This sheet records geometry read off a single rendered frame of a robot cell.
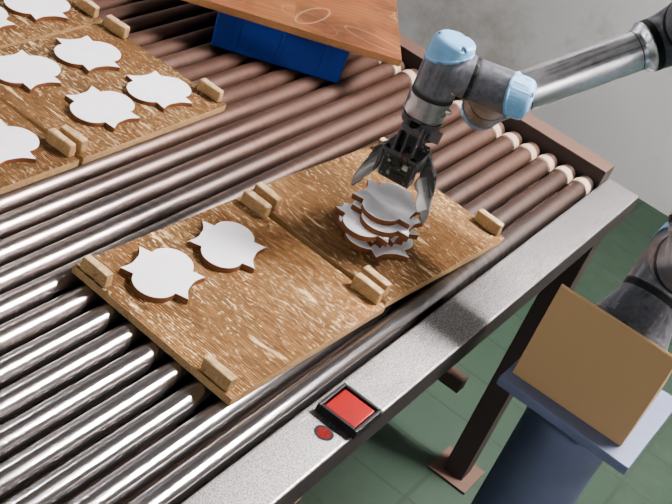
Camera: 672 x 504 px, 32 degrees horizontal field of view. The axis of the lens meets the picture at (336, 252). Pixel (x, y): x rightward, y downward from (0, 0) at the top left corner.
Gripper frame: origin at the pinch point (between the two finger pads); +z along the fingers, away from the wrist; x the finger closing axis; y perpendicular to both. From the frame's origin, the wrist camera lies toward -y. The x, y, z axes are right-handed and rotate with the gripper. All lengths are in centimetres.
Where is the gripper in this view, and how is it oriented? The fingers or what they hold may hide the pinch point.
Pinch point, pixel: (388, 203)
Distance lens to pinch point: 215.1
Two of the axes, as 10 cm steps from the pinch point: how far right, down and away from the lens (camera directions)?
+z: -3.2, 7.7, 5.5
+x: 8.5, 4.9, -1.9
